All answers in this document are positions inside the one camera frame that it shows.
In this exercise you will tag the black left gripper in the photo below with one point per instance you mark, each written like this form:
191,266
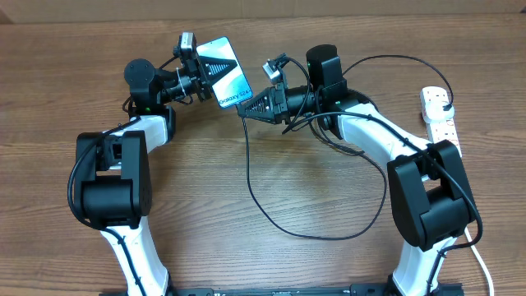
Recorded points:
207,63

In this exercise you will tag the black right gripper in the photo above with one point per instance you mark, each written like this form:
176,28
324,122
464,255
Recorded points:
277,107

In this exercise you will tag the blue Samsung Galaxy smartphone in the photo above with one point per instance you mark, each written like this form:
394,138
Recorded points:
233,88

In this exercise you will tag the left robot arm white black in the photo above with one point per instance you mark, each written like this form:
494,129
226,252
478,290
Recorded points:
110,188

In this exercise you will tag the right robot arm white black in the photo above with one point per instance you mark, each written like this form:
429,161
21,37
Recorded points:
425,181

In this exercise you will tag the white charger plug adapter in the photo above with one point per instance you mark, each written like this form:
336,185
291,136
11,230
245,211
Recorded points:
435,112

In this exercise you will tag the white power strip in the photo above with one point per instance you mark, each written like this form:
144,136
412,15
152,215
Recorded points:
443,130

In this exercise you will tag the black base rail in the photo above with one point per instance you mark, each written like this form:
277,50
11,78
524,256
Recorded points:
279,291

